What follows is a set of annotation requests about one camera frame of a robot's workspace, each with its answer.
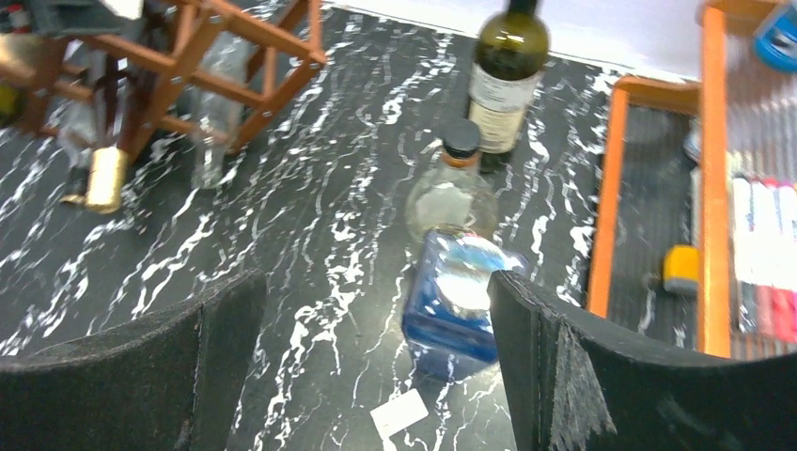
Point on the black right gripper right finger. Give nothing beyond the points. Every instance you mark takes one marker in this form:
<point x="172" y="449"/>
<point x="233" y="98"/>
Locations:
<point x="575" y="381"/>

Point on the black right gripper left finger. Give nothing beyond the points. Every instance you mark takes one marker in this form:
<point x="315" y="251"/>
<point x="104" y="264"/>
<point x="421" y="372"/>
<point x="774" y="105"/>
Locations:
<point x="169" y="380"/>

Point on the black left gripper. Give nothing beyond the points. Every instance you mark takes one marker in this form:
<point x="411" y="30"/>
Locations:
<point x="68" y="18"/>

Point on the blue labelled plastic bottle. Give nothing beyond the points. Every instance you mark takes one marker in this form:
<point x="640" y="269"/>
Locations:
<point x="446" y="317"/>

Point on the gold-capped red wine bottle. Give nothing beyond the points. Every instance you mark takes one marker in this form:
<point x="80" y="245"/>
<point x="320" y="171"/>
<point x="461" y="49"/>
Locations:
<point x="94" y="136"/>

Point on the clear glass corked bottle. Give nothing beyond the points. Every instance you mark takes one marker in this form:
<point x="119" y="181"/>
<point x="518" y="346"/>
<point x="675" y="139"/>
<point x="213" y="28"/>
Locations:
<point x="451" y="192"/>

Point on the dark green wine bottle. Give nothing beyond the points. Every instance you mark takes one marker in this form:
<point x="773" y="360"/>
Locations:
<point x="510" y="54"/>

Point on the brown wooden wine rack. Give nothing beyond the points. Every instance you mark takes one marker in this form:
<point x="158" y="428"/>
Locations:
<point x="288" y="54"/>

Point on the clear uncapped glass bottle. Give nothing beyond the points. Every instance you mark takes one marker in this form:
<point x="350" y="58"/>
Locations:
<point x="216" y="117"/>

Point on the small yellow object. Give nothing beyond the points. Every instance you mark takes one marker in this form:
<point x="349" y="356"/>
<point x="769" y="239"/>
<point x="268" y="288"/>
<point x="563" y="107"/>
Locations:
<point x="681" y="270"/>

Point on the small white box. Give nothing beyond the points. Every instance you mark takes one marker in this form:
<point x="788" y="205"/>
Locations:
<point x="399" y="413"/>

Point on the orange wooden display shelf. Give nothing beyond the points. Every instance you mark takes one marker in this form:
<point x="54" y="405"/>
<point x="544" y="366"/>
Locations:
<point x="671" y="152"/>

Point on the row of coloured markers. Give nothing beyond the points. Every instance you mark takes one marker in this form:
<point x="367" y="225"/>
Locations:
<point x="764" y="256"/>

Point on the blue lidded small jar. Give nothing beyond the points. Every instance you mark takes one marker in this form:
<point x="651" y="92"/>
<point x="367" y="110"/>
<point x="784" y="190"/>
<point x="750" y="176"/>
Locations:
<point x="774" y="41"/>

